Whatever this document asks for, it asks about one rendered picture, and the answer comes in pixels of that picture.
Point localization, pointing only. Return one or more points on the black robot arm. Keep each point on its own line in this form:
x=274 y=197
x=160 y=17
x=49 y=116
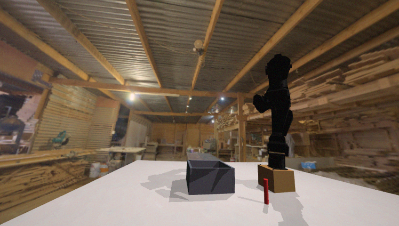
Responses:
x=277 y=70

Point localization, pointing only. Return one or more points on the red peg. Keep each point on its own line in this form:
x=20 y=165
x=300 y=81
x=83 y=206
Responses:
x=266 y=195

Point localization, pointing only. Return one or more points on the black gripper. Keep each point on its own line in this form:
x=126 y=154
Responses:
x=280 y=104

